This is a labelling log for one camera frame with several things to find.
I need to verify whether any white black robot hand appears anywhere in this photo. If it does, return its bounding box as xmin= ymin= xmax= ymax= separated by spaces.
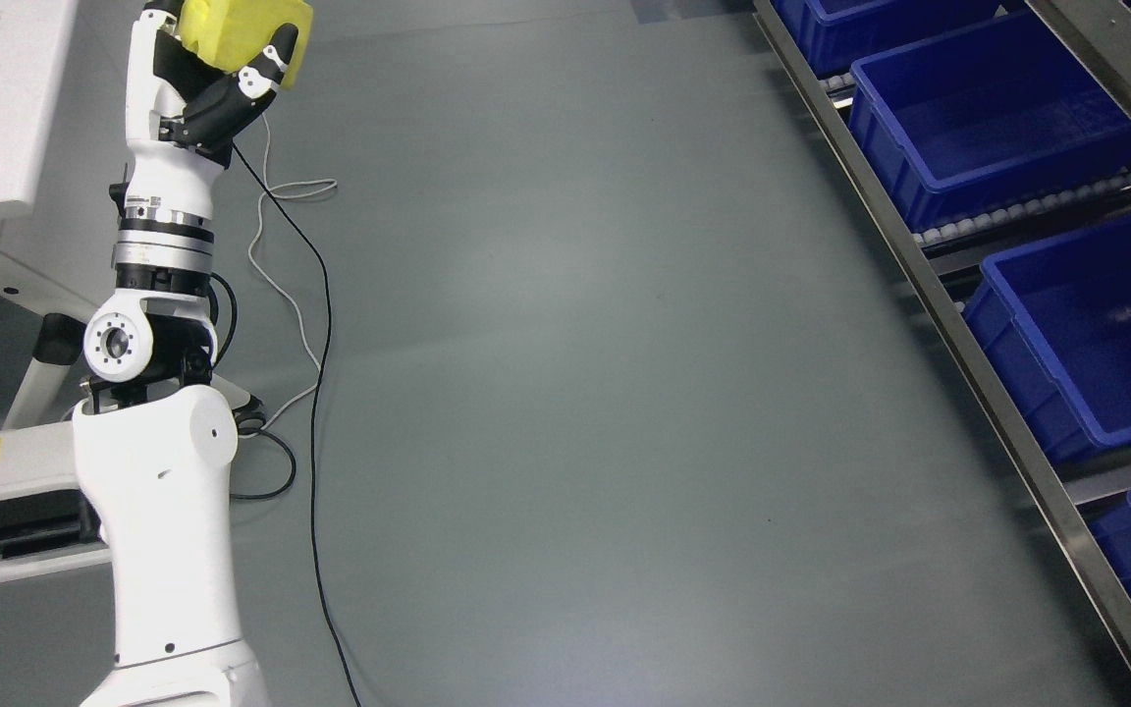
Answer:
xmin=126 ymin=5 xmax=299 ymax=192

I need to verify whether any yellow foam block with notch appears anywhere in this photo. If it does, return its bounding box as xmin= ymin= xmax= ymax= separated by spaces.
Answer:
xmin=176 ymin=1 xmax=314 ymax=90

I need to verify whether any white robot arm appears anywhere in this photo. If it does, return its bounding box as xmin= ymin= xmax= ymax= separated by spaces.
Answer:
xmin=72 ymin=1 xmax=299 ymax=706

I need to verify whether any metal roller shelf rack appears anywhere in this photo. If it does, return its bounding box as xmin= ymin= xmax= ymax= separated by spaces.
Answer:
xmin=757 ymin=1 xmax=1131 ymax=673

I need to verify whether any white desk with legs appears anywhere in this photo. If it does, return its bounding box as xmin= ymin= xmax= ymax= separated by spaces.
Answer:
xmin=0 ymin=0 xmax=262 ymax=585

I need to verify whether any black cable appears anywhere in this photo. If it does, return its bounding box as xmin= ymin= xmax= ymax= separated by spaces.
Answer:
xmin=211 ymin=143 xmax=362 ymax=707

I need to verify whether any white cable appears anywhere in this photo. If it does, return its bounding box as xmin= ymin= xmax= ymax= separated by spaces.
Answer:
xmin=247 ymin=117 xmax=339 ymax=433

